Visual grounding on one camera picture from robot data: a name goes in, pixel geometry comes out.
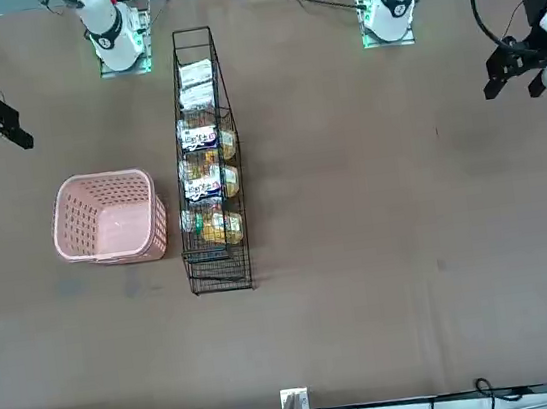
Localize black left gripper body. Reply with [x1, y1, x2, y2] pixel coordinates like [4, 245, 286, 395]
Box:
[501, 30, 547, 78]

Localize blue white biscuit packet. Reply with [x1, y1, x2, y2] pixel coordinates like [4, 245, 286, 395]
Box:
[183, 173, 225, 205]
[178, 81, 217, 113]
[178, 124, 221, 154]
[177, 58, 216, 91]

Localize pink plastic basket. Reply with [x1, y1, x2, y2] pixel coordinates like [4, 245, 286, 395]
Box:
[44, 164, 174, 274]

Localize black wire shelf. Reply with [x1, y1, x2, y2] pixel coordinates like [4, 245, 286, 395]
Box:
[152, 23, 260, 299]

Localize aluminium frame post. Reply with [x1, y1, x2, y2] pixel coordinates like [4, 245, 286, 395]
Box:
[277, 385, 311, 409]

